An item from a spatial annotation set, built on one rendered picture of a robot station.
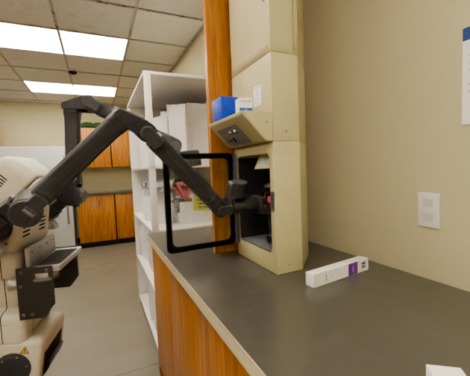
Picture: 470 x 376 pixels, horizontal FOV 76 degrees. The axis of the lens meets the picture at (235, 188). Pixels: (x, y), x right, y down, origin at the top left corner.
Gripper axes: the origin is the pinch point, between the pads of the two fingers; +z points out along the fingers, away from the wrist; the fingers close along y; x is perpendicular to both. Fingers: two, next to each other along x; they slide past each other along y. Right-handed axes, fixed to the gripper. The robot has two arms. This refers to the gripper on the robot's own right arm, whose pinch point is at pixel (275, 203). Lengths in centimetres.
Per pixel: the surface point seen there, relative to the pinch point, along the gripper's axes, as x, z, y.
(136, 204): 16, -31, 210
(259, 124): -28.2, -14.8, -14.5
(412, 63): -48, 33, -35
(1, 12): -146, -131, 198
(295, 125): -28.7, -0.2, -14.4
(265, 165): -15.1, -6.9, -4.1
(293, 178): -10.0, -1.2, -14.2
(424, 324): 24, 4, -58
